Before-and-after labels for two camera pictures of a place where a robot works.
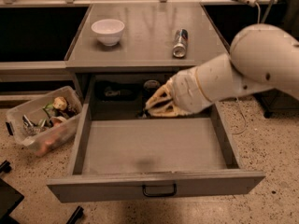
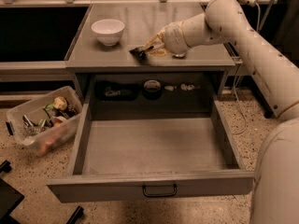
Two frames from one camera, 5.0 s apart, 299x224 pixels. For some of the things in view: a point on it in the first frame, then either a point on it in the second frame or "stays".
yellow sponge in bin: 60,103 stays
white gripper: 187,90 -> 174,38
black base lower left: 10,199 stays
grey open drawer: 121,159 stays
